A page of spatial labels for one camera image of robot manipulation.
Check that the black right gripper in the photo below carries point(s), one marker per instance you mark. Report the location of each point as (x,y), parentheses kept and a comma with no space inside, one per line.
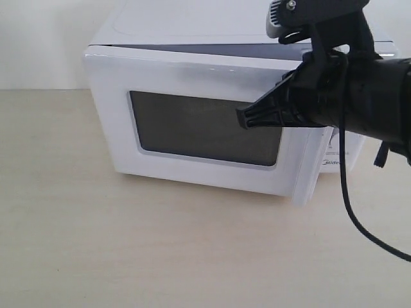
(355,92)

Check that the white microwave door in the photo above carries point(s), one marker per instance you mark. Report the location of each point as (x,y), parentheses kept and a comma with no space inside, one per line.
(172,116)

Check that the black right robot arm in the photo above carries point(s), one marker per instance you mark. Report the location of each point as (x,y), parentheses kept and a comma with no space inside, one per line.
(402,147)

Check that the white Midea microwave body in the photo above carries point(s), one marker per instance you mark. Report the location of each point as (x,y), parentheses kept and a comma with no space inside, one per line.
(227,28)

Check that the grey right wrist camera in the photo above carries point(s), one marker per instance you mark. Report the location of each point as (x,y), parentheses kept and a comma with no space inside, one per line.
(288,21)

